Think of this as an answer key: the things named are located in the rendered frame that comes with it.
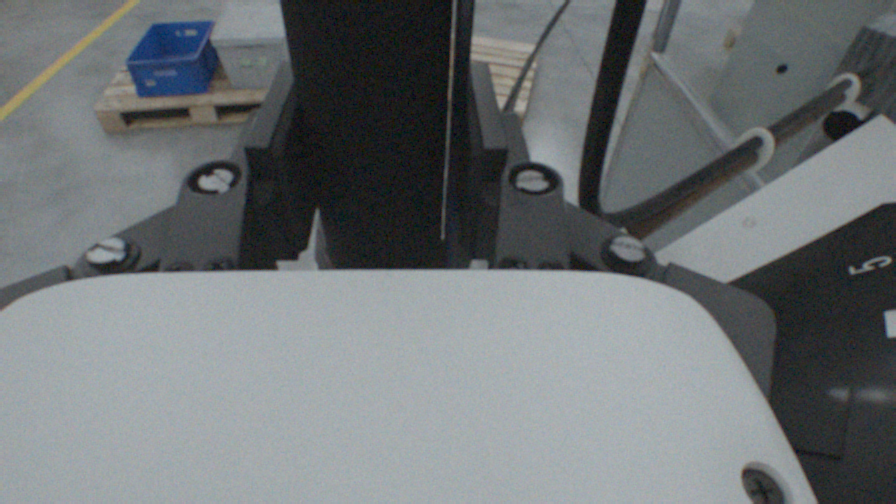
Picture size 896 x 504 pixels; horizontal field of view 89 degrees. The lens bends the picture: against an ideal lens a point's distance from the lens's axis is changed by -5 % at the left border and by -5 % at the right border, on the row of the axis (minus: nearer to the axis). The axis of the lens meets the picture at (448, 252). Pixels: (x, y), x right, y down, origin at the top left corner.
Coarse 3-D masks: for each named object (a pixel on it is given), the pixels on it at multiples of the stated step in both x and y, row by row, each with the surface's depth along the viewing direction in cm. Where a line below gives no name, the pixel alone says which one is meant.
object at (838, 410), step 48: (816, 240) 26; (864, 240) 23; (768, 288) 24; (816, 288) 21; (864, 288) 19; (816, 336) 18; (864, 336) 17; (816, 384) 16; (864, 384) 15; (816, 432) 15; (864, 432) 14; (816, 480) 14; (864, 480) 13
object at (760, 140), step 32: (640, 0) 14; (608, 32) 15; (608, 64) 15; (608, 96) 16; (832, 96) 37; (608, 128) 17; (768, 128) 33; (736, 160) 30; (768, 160) 32; (672, 192) 27
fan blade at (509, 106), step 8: (568, 0) 37; (560, 8) 38; (560, 16) 37; (552, 24) 37; (544, 32) 38; (544, 40) 37; (536, 48) 38; (536, 56) 39; (528, 64) 37; (520, 72) 41; (520, 80) 37; (512, 88) 41; (520, 88) 42; (512, 96) 37; (504, 104) 41; (512, 104) 41; (456, 240) 41; (464, 256) 46
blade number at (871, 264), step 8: (872, 256) 21; (880, 256) 21; (888, 256) 20; (848, 264) 22; (856, 264) 21; (864, 264) 21; (872, 264) 20; (880, 264) 20; (888, 264) 20; (840, 272) 21; (848, 272) 21; (856, 272) 21; (864, 272) 20; (872, 272) 20; (880, 272) 20; (840, 280) 21; (848, 280) 20
